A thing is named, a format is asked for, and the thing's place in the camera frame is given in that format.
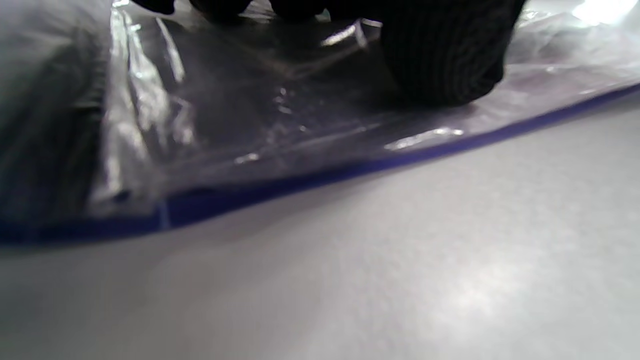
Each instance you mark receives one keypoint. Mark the clear bag with blue edge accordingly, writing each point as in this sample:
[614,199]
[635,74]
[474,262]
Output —
[300,185]

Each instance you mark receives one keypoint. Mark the person's left hand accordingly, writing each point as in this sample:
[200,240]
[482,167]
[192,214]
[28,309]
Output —
[445,55]

